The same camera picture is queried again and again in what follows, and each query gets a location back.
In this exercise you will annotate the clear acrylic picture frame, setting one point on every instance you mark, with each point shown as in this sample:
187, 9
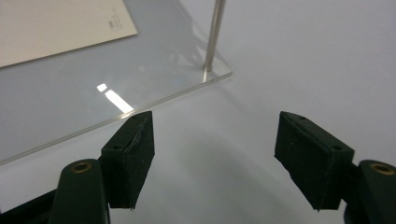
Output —
93, 109

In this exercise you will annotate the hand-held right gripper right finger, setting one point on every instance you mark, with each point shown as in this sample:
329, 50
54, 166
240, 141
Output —
314, 161

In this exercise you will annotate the picture postcard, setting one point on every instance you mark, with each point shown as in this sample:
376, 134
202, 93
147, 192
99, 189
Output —
56, 28

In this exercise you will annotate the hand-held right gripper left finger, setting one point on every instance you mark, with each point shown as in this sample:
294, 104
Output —
130, 161

